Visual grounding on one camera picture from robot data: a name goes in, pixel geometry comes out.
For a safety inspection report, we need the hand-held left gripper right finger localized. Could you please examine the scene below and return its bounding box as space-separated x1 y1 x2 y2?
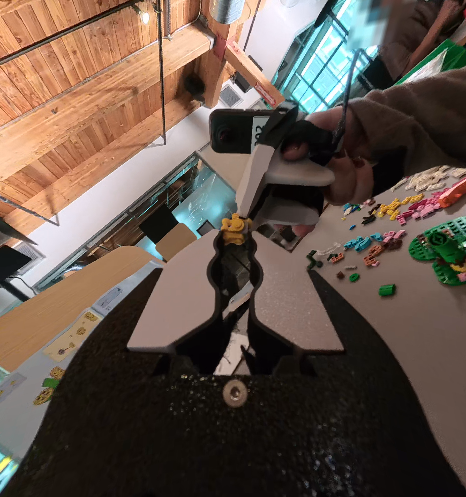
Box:
242 232 345 374

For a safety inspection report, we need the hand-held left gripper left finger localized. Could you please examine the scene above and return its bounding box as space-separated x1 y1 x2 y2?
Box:
127 231 235 374

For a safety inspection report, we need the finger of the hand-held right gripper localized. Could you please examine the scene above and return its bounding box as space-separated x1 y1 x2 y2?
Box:
236 144 275 218

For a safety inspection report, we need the yellow grey brick assembly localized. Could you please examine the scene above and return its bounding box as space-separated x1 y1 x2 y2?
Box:
221 215 254 245

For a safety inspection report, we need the pile of yellow bricks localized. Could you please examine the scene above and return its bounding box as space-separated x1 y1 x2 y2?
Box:
377 194 424 220

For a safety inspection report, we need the person's right forearm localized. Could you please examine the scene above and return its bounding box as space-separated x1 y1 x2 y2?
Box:
349 62 466 196

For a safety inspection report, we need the grey desk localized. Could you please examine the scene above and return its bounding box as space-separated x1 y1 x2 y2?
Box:
252 155 466 494

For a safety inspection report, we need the person's right hand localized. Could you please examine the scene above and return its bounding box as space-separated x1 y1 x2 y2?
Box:
281 106 375 240

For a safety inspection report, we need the white stand foot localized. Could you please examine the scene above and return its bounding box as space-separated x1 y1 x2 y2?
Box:
222 281 255 319

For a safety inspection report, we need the black speaker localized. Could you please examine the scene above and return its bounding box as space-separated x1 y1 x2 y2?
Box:
184 74 206 102

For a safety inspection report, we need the small wooden board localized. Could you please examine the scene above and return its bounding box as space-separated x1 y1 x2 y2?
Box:
155 223 197 261

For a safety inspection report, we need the instruction booklet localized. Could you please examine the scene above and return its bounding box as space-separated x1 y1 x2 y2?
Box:
0 287 123 424

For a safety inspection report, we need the wooden board stand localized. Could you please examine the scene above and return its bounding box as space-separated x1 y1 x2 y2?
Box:
0 245 167 372

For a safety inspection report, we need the pile of pink bricks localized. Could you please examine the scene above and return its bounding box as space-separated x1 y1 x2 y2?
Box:
396 194 447 226

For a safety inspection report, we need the green brick plant model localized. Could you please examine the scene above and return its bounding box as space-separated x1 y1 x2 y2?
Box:
409 215 466 287

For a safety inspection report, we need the pile of white bricks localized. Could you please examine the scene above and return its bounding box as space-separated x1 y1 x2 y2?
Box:
391 166 466 193

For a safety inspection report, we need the black monitor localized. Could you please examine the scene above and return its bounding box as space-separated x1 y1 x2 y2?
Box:
0 246 32 294

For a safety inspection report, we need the orange brick separator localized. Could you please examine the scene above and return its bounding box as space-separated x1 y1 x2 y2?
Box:
438 169 466 208

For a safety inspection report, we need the stack of green bins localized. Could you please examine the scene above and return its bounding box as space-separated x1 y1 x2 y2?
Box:
396 39 466 84

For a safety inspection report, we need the wooden post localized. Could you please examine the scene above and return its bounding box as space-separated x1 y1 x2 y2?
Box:
223 37 286 109

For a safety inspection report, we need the window wall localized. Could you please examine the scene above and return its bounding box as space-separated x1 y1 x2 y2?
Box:
272 0 381 113

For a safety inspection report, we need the black lanyard cord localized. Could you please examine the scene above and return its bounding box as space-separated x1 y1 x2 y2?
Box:
336 48 362 146

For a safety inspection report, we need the silver air duct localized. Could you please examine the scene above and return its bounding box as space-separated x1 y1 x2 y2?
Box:
208 0 245 25

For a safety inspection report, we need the grey wall vent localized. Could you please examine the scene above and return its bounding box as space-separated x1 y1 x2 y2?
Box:
12 241 45 265

